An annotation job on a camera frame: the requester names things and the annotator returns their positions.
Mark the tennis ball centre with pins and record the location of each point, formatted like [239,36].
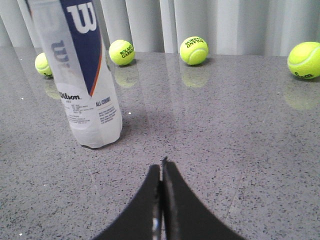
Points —
[194,50]

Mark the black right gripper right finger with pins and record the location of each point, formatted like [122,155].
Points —
[185,216]

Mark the tennis ball Wilson logo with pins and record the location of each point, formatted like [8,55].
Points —
[304,60]

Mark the tennis ball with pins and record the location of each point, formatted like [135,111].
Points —
[194,50]
[42,66]

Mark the grey white curtain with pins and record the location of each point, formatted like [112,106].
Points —
[230,27]

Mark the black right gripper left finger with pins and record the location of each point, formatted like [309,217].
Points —
[140,220]

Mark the tennis ball far right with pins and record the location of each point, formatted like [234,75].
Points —
[42,66]

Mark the white blue tennis ball can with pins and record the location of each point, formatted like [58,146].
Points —
[70,37]

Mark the tennis ball Roland Garros left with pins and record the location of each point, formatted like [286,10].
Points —
[121,52]

